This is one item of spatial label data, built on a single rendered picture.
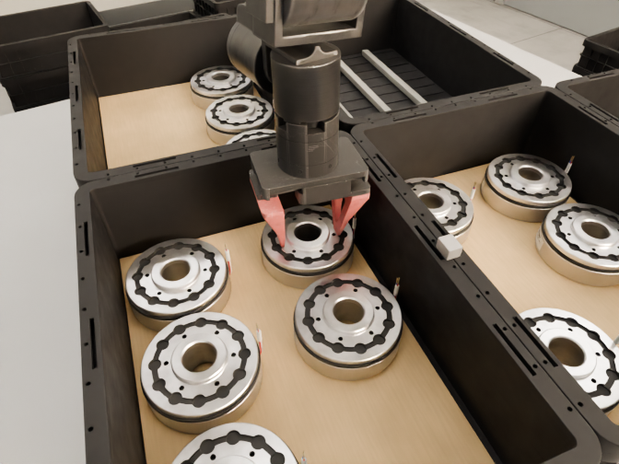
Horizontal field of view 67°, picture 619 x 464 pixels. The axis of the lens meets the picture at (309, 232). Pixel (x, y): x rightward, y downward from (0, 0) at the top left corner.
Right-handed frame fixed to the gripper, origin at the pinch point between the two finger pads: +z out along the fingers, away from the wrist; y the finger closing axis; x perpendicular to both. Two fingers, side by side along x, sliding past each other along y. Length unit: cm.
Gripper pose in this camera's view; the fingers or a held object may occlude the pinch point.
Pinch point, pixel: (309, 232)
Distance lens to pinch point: 50.7
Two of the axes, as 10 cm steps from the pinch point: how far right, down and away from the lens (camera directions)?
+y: -9.6, 2.0, -2.0
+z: 0.2, 7.4, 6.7
